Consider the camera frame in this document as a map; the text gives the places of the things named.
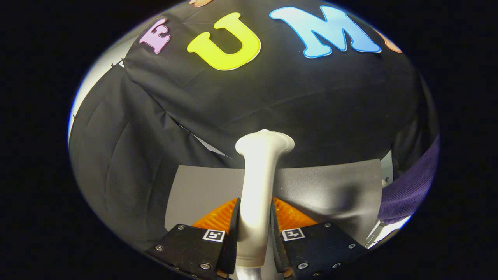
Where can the white garment steamer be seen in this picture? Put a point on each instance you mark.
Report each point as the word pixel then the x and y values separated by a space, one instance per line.
pixel 256 186

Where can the black backdrop cloth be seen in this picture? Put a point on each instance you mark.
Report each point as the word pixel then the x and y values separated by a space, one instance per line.
pixel 291 97

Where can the white mannequin torso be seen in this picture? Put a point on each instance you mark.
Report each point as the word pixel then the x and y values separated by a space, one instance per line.
pixel 395 225

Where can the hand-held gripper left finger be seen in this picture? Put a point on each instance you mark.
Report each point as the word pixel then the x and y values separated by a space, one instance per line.
pixel 232 249

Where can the grey cabinet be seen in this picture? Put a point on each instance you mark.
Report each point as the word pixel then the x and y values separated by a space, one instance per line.
pixel 330 190

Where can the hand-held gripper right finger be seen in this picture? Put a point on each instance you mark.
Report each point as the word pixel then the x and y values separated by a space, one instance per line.
pixel 277 249

